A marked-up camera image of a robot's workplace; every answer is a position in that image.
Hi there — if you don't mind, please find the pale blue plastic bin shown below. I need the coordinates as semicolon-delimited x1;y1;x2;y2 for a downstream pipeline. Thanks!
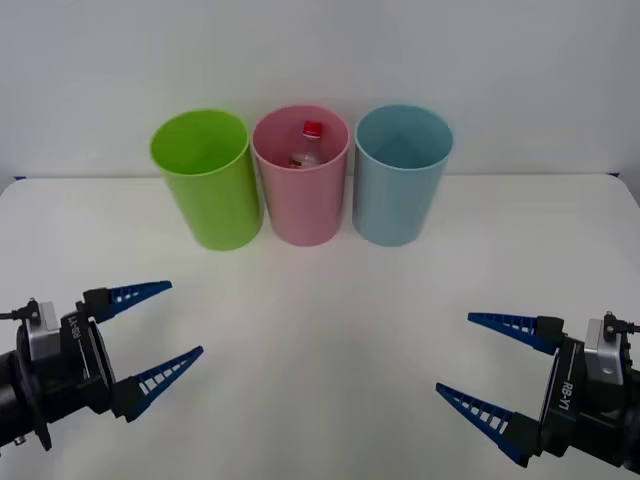
351;103;455;248

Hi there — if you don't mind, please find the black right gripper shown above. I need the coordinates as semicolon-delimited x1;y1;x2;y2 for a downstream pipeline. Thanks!
435;312;625;470

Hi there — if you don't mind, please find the green plastic bin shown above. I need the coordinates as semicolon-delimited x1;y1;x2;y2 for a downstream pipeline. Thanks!
149;107;265;253

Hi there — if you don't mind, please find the clear plastic bottle red cap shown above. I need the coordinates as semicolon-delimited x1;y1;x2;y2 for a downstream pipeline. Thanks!
288;119;325;169

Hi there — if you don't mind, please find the pink plastic bin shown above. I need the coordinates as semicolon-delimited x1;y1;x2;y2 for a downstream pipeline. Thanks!
250;103;351;248

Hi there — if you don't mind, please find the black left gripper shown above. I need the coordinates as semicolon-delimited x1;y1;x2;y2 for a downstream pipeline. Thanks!
29;280;205;424

